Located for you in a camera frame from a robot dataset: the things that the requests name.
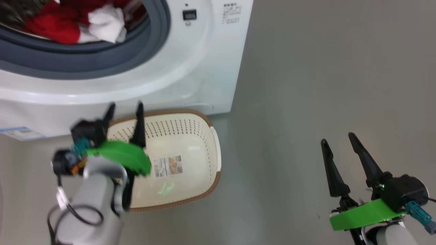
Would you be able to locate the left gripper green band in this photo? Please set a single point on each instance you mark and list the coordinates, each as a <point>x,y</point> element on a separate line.
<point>122,153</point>

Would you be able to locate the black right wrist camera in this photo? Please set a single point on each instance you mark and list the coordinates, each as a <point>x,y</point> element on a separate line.
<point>398,192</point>

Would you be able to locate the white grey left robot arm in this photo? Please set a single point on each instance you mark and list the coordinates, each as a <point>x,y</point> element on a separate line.
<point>92,204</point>

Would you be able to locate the cream perforated laundry basket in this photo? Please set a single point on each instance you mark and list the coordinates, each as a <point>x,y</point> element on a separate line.
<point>199,149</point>

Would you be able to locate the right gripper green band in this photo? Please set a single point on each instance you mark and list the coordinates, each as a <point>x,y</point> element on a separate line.
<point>364,214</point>

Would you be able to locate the red garment with white stripes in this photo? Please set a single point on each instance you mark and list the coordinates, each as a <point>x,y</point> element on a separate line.
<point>54,23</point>

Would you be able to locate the blue white energy label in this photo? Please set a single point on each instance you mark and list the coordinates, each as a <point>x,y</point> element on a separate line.
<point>20,132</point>

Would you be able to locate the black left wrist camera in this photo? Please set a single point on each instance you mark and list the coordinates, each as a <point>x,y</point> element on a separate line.
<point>88,131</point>

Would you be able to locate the white front-load washing machine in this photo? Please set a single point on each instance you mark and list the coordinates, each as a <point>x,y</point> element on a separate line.
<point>204,68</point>

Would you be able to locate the teal left camera connector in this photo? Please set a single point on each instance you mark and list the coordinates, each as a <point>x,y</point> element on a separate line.
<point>80,146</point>

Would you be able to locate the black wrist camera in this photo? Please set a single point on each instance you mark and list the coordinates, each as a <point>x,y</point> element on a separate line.
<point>398,192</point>
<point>88,131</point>

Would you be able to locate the teal camera connector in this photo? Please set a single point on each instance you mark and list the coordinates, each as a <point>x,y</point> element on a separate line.
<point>419,214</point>
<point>80,146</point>

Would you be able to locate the basket product label sticker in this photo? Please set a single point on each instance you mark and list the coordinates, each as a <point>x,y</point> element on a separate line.
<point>168,166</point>

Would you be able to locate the teal right camera connector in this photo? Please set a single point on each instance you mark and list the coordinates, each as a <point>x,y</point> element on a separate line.
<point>419,214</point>

